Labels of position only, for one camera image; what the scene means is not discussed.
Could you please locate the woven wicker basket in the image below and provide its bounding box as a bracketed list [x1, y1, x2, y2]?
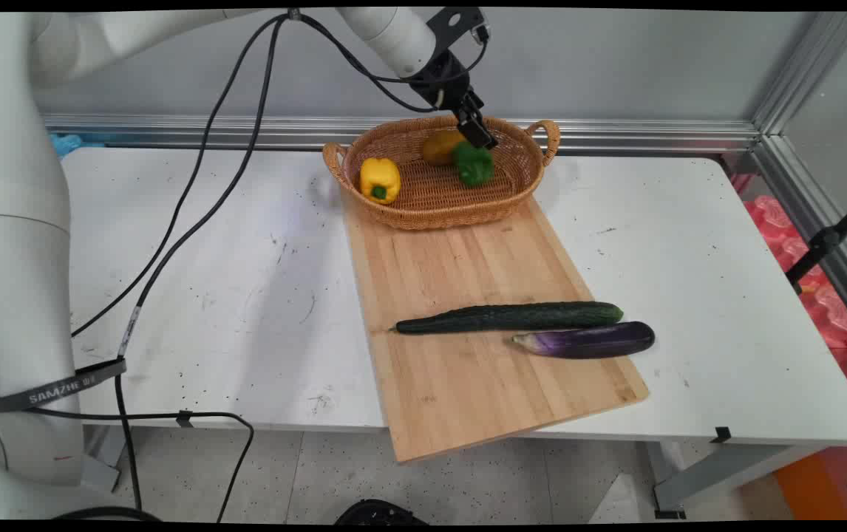
[322, 115, 562, 232]

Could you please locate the thin black cable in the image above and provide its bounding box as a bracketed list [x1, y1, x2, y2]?
[71, 13, 290, 339]

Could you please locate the black round floor object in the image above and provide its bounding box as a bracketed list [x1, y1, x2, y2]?
[334, 499, 429, 526]

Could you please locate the blue foam packing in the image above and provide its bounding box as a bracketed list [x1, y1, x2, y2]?
[50, 132, 108, 159]

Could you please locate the orange floor mat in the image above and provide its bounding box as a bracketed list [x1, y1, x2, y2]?
[772, 414, 847, 521]

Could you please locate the black cable along floor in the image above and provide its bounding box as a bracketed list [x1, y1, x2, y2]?
[24, 405, 256, 522]

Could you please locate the yellow bell pepper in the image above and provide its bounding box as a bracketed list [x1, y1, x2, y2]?
[359, 157, 402, 205]

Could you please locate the grey metal table leg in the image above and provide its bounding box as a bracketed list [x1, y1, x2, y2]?
[82, 424, 130, 494]
[645, 440, 829, 519]

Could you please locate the wooden cutting board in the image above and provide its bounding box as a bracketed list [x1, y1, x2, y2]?
[339, 188, 650, 465]

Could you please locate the orange bell pepper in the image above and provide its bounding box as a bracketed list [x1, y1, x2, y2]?
[422, 129, 468, 167]

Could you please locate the slanted aluminium frame rail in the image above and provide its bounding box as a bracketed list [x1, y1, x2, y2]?
[751, 135, 847, 344]

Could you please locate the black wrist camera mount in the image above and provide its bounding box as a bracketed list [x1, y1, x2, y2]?
[426, 7, 492, 47]

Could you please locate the pink foam packing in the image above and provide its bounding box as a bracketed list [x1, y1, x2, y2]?
[740, 194, 847, 349]

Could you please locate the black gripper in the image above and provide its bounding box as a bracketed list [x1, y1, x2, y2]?
[409, 49, 500, 151]

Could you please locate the black tripod stand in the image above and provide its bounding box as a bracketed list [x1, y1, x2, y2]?
[785, 188, 847, 294]

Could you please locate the green bell pepper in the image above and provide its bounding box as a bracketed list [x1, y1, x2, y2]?
[452, 140, 495, 188]

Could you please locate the grey SAMZHE velcro strap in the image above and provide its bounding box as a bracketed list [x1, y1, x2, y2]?
[0, 358, 129, 414]

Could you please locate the dark green cucumber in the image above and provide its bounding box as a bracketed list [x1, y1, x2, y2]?
[391, 300, 625, 335]

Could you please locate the upright aluminium frame post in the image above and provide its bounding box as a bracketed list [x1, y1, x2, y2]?
[751, 10, 847, 138]

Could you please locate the black cable with white label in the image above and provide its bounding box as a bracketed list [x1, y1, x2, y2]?
[115, 16, 285, 512]

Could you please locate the horizontal aluminium frame rail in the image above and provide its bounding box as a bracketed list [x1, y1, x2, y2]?
[42, 113, 762, 157]

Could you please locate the purple eggplant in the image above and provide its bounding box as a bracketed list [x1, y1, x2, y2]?
[511, 320, 656, 361]

